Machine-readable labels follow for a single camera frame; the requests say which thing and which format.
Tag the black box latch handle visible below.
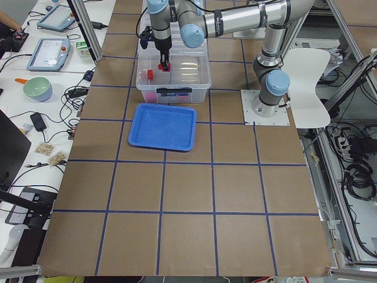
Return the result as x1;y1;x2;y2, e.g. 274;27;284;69
156;87;192;97

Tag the black power adapter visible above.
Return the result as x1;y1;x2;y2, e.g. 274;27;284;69
30;112;47;132

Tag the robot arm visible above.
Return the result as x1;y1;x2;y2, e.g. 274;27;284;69
138;0;313;117

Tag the blue plastic tray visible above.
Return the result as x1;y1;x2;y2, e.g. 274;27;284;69
128;103;197;152

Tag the clear plastic storage box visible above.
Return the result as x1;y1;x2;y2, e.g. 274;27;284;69
135;17;212;104

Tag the red block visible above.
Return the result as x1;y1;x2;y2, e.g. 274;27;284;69
143;92;158;103
147;70;154;80
158;63;171;72

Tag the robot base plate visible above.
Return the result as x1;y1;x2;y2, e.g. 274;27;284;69
241;90;290;126

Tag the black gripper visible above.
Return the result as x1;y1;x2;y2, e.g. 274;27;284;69
139;26;172;71

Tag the white chair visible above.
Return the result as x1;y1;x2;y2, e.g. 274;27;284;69
282;48;330;129

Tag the teach pendant tablet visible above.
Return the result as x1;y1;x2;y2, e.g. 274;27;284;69
27;38;71;71
37;5;75;32

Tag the aluminium frame post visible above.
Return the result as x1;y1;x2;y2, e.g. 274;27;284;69
67;0;103;62

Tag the green bowl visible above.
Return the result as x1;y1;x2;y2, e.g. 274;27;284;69
23;77;52;102

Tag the green carton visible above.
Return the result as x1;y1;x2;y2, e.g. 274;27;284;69
75;41;91;58

